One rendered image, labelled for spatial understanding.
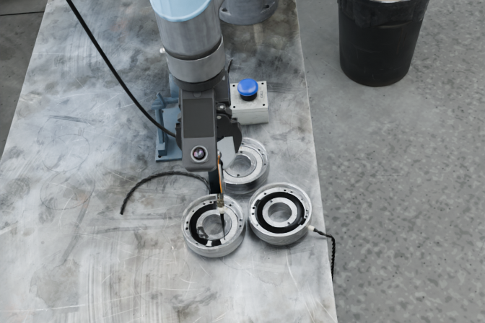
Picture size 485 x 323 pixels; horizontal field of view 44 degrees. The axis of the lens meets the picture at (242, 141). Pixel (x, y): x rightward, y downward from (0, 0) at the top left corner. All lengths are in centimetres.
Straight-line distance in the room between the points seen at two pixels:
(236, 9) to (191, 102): 58
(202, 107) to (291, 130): 38
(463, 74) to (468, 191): 55
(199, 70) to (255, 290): 38
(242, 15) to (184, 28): 65
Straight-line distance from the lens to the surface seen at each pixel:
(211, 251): 96
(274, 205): 101
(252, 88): 111
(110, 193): 110
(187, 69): 74
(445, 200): 205
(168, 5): 68
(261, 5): 135
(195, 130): 78
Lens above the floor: 167
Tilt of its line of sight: 51 degrees down
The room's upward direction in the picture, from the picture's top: 7 degrees counter-clockwise
